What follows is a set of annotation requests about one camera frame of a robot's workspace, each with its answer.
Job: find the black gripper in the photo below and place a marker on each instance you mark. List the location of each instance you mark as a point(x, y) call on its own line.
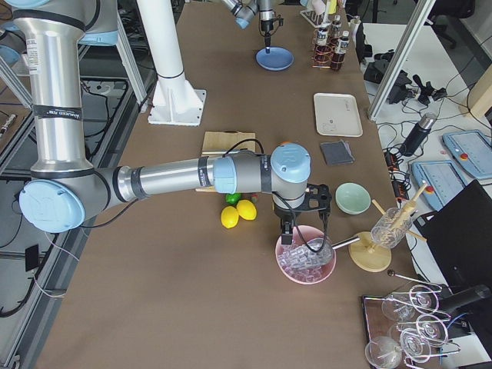
point(283, 214)
point(265, 18)

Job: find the blue plate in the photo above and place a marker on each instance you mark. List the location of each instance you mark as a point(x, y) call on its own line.
point(274, 58)

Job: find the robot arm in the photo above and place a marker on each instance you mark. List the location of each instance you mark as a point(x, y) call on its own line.
point(66, 189)
point(244, 13)

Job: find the mint green bowl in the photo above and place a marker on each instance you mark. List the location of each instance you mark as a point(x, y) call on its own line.
point(352, 198)

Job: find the grey folded cloth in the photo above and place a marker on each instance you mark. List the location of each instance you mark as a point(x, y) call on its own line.
point(337, 153)

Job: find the metal ice scoop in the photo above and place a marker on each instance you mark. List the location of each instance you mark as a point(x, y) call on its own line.
point(346, 243)

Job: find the pink bowl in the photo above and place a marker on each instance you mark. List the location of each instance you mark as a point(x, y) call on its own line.
point(326, 271)

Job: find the pile of clear ice cubes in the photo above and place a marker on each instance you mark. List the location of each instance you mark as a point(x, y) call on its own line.
point(292, 260)

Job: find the yellow lemon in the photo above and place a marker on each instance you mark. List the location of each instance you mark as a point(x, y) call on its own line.
point(229, 217)
point(246, 210)

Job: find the wooden cup stand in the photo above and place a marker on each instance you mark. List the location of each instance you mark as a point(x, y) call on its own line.
point(371, 257)

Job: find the tea bottle white cap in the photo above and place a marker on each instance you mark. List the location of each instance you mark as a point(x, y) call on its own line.
point(340, 51)

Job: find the clear glass cup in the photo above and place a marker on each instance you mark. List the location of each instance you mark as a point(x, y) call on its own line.
point(391, 228)

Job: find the cream rabbit tray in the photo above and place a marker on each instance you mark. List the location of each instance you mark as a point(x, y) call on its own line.
point(337, 115)

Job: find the green lime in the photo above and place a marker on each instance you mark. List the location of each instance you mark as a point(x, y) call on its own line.
point(233, 199)

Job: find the black thermos bottle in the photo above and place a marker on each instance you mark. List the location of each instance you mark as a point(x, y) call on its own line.
point(418, 133)

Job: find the bamboo cutting board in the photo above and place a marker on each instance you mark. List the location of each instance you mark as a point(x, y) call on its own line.
point(216, 143)

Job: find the blue teach pendant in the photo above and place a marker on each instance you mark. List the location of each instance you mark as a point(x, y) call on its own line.
point(472, 151)
point(443, 178)

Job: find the black framed tray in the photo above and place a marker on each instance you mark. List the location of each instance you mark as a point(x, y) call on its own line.
point(376, 323)

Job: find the black laptop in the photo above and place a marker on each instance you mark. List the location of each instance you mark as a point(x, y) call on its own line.
point(459, 237)

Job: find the wine glass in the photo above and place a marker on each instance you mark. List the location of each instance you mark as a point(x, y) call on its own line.
point(383, 352)

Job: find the copper wire bottle rack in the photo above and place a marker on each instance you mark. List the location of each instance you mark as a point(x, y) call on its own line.
point(330, 45)

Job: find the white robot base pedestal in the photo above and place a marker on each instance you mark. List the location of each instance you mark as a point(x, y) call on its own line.
point(175, 101)

